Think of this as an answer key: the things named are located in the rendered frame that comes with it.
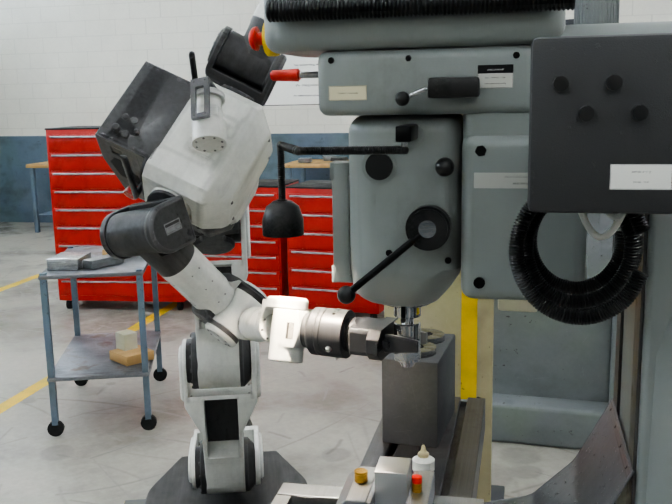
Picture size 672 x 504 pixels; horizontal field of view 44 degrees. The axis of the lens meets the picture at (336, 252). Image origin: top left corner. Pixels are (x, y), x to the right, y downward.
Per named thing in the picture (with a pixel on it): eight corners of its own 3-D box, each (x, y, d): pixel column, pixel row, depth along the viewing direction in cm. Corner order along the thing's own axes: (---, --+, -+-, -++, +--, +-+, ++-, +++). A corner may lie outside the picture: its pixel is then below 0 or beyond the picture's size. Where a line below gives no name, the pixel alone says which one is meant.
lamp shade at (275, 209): (260, 232, 149) (258, 197, 148) (299, 230, 150) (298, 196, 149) (265, 239, 142) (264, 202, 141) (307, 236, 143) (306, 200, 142)
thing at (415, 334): (426, 358, 148) (426, 326, 147) (409, 364, 145) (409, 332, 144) (405, 353, 152) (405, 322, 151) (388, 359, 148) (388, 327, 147)
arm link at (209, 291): (209, 336, 185) (145, 278, 171) (245, 291, 189) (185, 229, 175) (239, 352, 177) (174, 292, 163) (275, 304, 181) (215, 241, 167)
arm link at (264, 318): (281, 295, 153) (258, 295, 165) (276, 344, 152) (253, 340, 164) (314, 299, 155) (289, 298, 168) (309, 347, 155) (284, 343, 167)
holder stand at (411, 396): (381, 442, 178) (380, 352, 175) (404, 406, 199) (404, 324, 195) (437, 448, 175) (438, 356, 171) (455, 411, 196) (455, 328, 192)
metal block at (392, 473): (374, 506, 133) (374, 471, 132) (380, 489, 139) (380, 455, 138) (407, 509, 132) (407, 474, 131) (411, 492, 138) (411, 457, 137)
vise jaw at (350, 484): (333, 522, 132) (333, 498, 131) (348, 486, 143) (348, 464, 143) (371, 525, 130) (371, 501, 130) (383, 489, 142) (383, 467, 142)
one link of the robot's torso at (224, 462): (192, 469, 236) (179, 326, 214) (263, 464, 238) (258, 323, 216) (189, 510, 223) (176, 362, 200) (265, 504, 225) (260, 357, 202)
